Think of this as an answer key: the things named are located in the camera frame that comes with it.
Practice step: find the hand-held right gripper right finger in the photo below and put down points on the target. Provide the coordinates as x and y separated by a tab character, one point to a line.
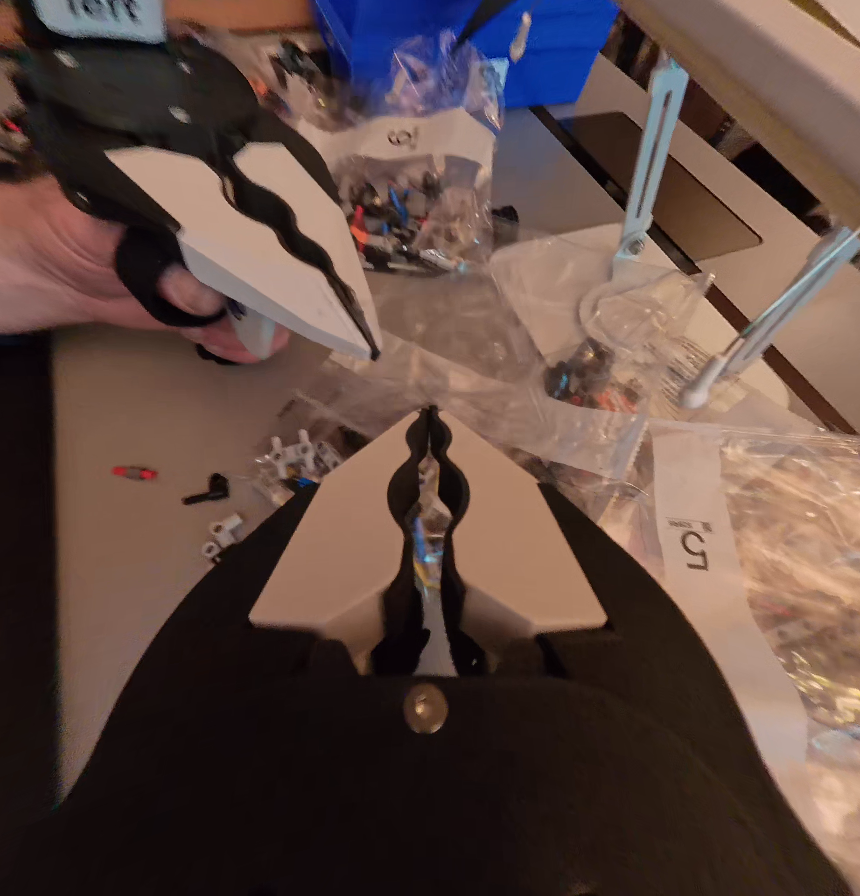
528	560

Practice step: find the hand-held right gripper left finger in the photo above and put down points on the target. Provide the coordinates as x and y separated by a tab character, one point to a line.
332	560

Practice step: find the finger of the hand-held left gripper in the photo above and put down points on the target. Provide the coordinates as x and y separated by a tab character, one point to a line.
248	259
311	203

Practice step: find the light grey double pin connector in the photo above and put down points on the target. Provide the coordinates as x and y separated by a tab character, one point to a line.
293	451

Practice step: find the black lego subassembly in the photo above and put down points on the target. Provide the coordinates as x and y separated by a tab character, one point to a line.
300	59

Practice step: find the black lego tyre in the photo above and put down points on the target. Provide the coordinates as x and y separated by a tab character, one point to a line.
505	213

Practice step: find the red and grey lego pin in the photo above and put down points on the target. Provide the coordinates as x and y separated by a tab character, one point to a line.
134	473

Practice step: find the person's left hand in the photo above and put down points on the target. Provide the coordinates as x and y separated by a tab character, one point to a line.
45	259

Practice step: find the clear bag of dark pieces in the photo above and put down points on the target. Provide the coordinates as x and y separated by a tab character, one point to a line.
416	161

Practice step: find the small hand tool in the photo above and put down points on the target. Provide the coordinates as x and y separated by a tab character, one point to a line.
10	129

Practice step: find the black L connector with axle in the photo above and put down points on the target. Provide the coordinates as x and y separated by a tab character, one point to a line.
206	488

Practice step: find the clear bag with white label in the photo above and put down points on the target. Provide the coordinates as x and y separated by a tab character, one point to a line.
696	546

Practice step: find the blue plastic bin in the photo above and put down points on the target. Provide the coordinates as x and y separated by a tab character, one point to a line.
563	56

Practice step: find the dark perforated panel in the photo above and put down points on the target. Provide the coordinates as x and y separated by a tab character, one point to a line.
10	560

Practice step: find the beige book stand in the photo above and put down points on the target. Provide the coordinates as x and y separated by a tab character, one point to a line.
752	70

